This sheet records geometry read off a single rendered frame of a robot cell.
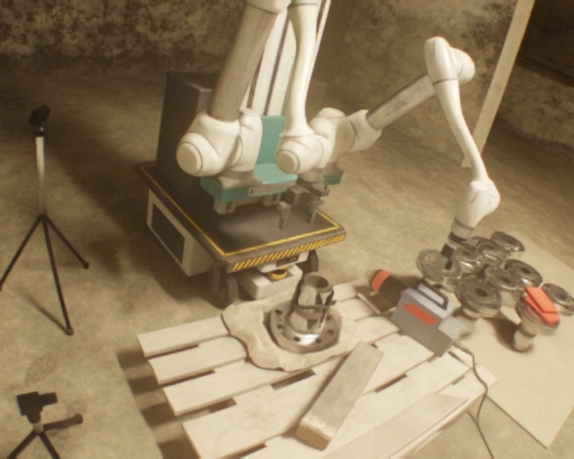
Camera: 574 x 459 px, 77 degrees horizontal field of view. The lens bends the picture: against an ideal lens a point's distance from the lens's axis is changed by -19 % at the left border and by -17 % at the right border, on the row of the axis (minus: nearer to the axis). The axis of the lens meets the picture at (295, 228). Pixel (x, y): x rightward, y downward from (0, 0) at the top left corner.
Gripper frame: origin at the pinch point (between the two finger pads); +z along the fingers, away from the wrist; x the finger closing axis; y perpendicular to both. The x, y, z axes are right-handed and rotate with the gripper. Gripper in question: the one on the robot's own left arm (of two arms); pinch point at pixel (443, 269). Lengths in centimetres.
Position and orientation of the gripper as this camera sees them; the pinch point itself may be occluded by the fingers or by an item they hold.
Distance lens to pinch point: 173.4
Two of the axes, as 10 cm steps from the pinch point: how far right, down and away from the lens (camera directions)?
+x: -6.8, 2.1, -7.0
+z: -2.3, 8.5, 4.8
